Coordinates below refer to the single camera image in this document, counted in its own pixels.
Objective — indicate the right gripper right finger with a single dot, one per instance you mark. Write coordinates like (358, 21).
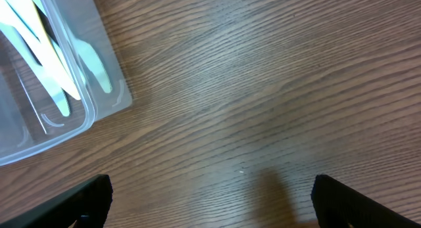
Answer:
(339, 206)

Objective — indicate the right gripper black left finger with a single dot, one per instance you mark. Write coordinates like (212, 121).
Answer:
(85, 205)

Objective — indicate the pale blue plastic knife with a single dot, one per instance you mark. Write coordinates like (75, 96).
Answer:
(88, 55)

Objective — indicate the light blue plastic knife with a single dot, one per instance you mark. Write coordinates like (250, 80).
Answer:
(52, 88)

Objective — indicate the white plastic utensil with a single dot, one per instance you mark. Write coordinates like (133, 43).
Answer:
(47, 57)

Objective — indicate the yellow plastic knife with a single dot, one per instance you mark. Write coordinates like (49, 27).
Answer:
(28, 11)

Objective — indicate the right clear plastic container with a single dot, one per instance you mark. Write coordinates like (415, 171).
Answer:
(30, 121)

